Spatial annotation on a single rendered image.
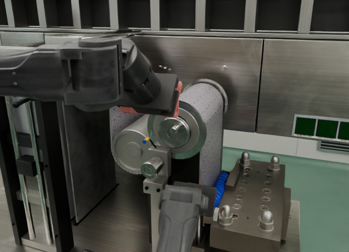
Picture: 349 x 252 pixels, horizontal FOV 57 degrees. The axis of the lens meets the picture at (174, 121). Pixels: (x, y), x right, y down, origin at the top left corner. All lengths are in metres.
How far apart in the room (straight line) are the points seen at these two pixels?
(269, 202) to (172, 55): 0.54
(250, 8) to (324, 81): 0.30
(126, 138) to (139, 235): 0.31
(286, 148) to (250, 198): 2.70
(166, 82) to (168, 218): 0.22
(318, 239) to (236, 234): 1.81
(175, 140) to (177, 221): 0.27
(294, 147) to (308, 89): 2.60
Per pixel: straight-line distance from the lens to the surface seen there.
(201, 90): 0.88
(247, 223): 0.83
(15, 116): 0.88
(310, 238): 2.58
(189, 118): 0.73
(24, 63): 0.40
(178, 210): 0.54
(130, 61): 0.45
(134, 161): 0.84
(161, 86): 0.53
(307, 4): 1.00
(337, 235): 2.68
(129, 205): 1.12
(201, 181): 0.81
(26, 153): 0.90
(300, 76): 1.01
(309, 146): 3.59
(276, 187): 0.99
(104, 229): 1.03
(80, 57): 0.39
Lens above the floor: 1.52
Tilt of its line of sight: 19 degrees down
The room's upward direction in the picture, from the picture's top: straight up
